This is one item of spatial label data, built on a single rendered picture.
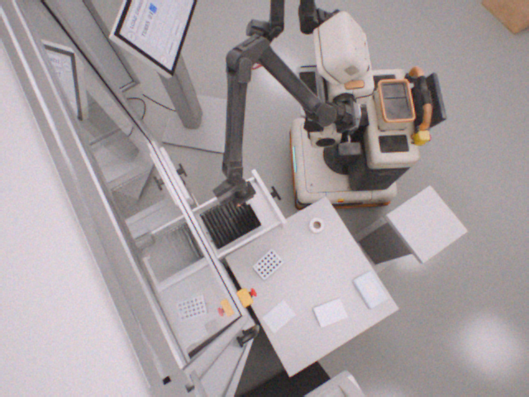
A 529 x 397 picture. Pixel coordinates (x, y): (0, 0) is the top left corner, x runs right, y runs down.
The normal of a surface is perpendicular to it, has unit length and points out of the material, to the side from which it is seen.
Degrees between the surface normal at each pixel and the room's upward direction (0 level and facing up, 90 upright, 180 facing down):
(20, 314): 0
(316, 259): 0
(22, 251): 0
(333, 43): 42
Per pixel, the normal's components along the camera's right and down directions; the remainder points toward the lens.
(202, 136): -0.04, -0.18
